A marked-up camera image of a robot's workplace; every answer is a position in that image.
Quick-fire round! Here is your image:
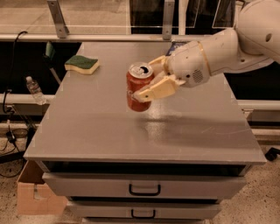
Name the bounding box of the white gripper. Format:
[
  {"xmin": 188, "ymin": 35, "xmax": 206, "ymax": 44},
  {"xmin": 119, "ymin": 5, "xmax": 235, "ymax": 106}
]
[{"xmin": 132, "ymin": 41, "xmax": 211, "ymax": 102}]

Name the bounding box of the red coke can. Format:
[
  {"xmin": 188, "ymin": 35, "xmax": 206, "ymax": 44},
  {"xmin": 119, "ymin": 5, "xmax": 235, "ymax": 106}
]
[{"xmin": 126, "ymin": 62, "xmax": 154, "ymax": 112}]

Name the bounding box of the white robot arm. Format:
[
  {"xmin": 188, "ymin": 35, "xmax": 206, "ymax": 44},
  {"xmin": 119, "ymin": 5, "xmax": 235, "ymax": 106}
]
[{"xmin": 132, "ymin": 0, "xmax": 280, "ymax": 102}]

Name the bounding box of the blue chip bag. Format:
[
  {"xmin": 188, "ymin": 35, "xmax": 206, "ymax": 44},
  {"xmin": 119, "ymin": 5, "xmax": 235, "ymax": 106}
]
[{"xmin": 166, "ymin": 41, "xmax": 186, "ymax": 56}]

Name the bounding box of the green yellow sponge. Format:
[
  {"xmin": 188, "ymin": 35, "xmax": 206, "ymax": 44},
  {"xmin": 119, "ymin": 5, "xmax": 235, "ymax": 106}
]
[{"xmin": 65, "ymin": 55, "xmax": 99, "ymax": 74}]

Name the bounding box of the clear plastic water bottle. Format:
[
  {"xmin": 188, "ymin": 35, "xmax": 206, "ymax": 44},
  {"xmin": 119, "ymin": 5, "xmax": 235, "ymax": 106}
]
[{"xmin": 25, "ymin": 76, "xmax": 46, "ymax": 105}]

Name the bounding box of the black caster wheel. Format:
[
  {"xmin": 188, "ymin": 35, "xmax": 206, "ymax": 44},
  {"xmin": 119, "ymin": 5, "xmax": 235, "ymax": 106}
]
[{"xmin": 265, "ymin": 147, "xmax": 280, "ymax": 161}]

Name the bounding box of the grey middle drawer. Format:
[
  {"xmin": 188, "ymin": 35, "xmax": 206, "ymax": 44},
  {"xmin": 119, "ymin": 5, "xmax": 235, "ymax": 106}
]
[{"xmin": 67, "ymin": 201, "xmax": 221, "ymax": 220}]

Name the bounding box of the grey drawer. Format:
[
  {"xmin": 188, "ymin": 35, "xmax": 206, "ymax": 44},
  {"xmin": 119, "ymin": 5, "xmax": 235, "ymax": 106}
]
[
  {"xmin": 43, "ymin": 172, "xmax": 246, "ymax": 200},
  {"xmin": 67, "ymin": 201, "xmax": 221, "ymax": 220}
]

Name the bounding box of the grey top drawer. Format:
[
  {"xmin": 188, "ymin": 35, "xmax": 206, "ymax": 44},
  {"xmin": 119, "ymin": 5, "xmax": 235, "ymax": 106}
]
[{"xmin": 43, "ymin": 172, "xmax": 246, "ymax": 200}]

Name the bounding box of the cardboard box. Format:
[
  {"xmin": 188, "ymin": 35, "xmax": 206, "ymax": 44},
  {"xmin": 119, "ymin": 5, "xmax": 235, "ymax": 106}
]
[{"xmin": 17, "ymin": 161, "xmax": 67, "ymax": 215}]

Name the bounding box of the middle metal bracket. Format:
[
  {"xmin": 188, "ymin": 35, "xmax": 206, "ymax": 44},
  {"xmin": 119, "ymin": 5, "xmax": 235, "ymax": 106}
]
[{"xmin": 162, "ymin": 0, "xmax": 175, "ymax": 40}]

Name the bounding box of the metal bracket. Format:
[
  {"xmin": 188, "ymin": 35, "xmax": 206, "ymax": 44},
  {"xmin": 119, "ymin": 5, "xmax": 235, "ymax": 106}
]
[
  {"xmin": 162, "ymin": 0, "xmax": 175, "ymax": 40},
  {"xmin": 46, "ymin": 0, "xmax": 69, "ymax": 39}
]

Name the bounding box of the left metal bracket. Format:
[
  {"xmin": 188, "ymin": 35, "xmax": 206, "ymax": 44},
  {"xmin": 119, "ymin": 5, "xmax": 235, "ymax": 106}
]
[{"xmin": 46, "ymin": 0, "xmax": 69, "ymax": 39}]

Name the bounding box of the green handled tool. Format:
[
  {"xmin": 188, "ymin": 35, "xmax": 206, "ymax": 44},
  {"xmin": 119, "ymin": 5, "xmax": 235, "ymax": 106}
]
[{"xmin": 43, "ymin": 41, "xmax": 61, "ymax": 85}]

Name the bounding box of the black top drawer handle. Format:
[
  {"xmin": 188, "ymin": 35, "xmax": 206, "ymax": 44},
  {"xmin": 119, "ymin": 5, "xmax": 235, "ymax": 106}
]
[{"xmin": 129, "ymin": 184, "xmax": 161, "ymax": 197}]

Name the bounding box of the black drawer handle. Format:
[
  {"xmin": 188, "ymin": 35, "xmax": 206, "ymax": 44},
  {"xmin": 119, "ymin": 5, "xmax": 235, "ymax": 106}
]
[
  {"xmin": 130, "ymin": 209, "xmax": 156, "ymax": 219},
  {"xmin": 129, "ymin": 184, "xmax": 161, "ymax": 197}
]

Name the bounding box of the black middle drawer handle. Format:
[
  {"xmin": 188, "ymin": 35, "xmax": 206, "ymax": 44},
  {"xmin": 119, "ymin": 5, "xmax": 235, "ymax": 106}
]
[{"xmin": 130, "ymin": 209, "xmax": 156, "ymax": 219}]

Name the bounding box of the black cable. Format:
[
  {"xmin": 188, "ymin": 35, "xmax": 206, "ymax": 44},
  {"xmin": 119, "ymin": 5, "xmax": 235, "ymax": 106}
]
[{"xmin": 2, "ymin": 30, "xmax": 29, "ymax": 115}]

